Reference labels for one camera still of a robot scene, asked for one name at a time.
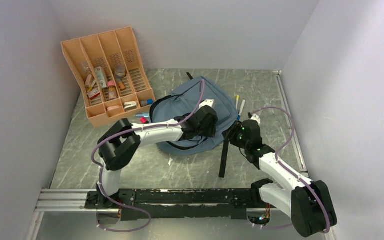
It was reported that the white marker blue cap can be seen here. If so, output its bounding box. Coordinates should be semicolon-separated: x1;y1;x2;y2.
237;99;246;121

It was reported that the blue grey student backpack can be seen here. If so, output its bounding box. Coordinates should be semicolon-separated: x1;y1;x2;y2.
148;72;240;179

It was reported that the white marker yellow cap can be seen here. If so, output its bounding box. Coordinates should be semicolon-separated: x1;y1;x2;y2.
235;95;240;112

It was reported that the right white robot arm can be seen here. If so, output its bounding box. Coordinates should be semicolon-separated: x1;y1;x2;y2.
223;119;338;238

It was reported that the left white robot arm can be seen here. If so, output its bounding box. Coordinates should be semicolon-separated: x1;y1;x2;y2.
96;105;218;208

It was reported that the blue correction tape dispenser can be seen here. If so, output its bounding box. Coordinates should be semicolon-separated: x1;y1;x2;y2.
135;113;150;118

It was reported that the grey blue cylinder bottle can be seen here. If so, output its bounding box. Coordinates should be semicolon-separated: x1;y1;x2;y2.
140;99;154;107

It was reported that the white stapler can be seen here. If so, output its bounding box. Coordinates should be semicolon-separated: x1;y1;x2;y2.
123;101;138;112

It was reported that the pink capped glue bottle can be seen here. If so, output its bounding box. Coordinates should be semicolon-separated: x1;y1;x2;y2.
107;80;118;101

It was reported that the grey round jar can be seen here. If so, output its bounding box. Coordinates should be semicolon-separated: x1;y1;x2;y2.
114;65;126;78

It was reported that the tall white carton box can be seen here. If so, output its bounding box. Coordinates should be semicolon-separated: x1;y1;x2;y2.
94;66;108;89

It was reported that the peach plastic file organizer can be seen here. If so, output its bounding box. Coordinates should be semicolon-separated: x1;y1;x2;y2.
61;27;156;128

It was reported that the red white small box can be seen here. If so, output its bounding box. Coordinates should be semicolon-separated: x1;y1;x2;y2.
87;88;101;100

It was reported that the black mounting base rail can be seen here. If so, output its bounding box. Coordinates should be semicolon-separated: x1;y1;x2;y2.
84;188;274;222

